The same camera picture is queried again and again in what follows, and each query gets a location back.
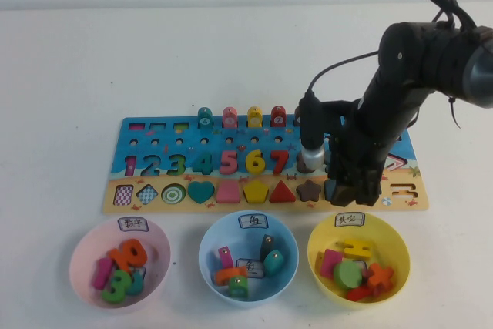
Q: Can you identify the teal heart piece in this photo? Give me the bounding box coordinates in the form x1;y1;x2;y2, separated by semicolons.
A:
187;180;216;205

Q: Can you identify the pink fish piece numbered five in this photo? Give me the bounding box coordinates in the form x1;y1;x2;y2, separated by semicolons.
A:
222;106;239;129

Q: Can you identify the black wrist camera silver lens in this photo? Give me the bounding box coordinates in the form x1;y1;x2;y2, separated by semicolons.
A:
298;92;333;172

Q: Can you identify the pink plastic bowl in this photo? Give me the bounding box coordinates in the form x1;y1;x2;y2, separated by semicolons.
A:
69;217;172;310

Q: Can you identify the yellow equals sign piece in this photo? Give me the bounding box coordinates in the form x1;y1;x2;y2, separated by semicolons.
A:
342;239;374;260

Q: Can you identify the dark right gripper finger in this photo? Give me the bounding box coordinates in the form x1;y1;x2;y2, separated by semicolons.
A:
327;178;358;207
357;181;383;207

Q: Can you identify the red triangle piece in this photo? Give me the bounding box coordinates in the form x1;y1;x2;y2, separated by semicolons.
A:
268;180;297;203

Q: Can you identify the brown star piece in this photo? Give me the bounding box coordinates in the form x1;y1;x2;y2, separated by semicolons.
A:
296;179;323;203

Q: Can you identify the pink trapezoid piece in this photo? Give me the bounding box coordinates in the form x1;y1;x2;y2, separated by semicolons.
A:
215;181;242;204

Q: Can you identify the teal number two piece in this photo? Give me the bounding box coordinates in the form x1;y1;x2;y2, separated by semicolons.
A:
125;271;146;296

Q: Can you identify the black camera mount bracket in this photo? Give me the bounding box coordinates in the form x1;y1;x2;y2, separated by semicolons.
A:
315;99;361;129

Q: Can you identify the magenta fish piece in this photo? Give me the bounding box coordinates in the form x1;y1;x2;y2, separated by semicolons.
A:
217;246;234;270

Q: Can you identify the teal number four piece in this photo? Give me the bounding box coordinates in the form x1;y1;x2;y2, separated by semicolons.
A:
192;150;215;176

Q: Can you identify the dark grey fish piece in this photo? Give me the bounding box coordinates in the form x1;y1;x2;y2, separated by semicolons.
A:
260;233;277;260

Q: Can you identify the orange number ten piece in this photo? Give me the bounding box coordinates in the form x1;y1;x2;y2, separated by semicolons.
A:
109;239;148;272

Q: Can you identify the yellow pentagon piece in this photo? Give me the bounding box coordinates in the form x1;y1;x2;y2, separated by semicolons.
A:
242;180;270;204

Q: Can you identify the green number three piece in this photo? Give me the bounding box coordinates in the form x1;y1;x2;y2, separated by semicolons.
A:
101;269;134;303

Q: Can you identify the yellow number six piece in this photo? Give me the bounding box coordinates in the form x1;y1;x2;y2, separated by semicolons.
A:
245;149;267;175

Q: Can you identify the red fish piece numbered seven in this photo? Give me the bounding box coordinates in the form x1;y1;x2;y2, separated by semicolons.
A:
270;105;287;128

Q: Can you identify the green fish piece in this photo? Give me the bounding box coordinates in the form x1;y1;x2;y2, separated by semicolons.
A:
227;275;248;299

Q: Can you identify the pink rectangle piece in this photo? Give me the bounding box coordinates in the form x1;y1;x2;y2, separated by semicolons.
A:
318;249;344;279

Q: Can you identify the pink number five piece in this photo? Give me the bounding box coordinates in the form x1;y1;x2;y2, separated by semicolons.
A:
219;150;240;176

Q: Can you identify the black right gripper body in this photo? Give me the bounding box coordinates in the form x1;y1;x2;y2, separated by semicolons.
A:
326;104;406;192

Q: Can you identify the paper label on blue bowl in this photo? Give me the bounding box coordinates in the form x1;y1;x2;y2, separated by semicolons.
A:
238;214;270;230

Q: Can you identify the blue plastic bowl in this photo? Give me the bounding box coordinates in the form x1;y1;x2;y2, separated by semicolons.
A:
198;212;300;310

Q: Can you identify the green circle piece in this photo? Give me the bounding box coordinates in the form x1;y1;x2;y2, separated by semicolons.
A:
333;260;365;291

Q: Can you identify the red angle sign piece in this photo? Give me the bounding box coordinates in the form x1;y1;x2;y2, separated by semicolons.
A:
345;285;373;302

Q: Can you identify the pink number one piece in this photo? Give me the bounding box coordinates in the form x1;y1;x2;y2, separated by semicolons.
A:
91;257;113;290

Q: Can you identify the colourful wooden puzzle board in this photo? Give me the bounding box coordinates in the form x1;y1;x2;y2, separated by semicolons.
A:
102;116;429;215

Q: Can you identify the orange fish piece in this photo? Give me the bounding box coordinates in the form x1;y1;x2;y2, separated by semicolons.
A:
214;266;248;286

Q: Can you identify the red number seven piece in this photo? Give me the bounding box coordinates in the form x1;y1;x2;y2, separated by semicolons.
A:
269;149;290;175

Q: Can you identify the paper label inside blue bowl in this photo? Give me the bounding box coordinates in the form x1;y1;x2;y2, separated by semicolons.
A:
235;258;265;279

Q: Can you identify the yellow fish piece numbered six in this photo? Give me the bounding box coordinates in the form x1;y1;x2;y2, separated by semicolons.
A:
246;106;263;129

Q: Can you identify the teal fish piece numbered four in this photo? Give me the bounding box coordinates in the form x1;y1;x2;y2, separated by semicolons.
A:
196;106;214;129

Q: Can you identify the black zip tie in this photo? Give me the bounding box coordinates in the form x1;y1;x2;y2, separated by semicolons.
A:
446;96;462;129

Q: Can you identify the paper label on pink bowl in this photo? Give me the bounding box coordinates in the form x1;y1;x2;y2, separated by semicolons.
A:
117;217;150;233

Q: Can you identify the teal fish piece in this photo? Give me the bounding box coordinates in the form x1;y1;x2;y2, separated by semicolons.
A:
263;250;285;278

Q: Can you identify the paper label on yellow bowl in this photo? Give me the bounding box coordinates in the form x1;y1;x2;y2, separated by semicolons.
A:
334;212;365;227

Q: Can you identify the yellow plastic bowl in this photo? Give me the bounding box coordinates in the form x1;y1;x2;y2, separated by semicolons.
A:
307;211;412;310

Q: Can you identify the black camera cable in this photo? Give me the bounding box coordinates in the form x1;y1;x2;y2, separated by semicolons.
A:
306;49;382;99

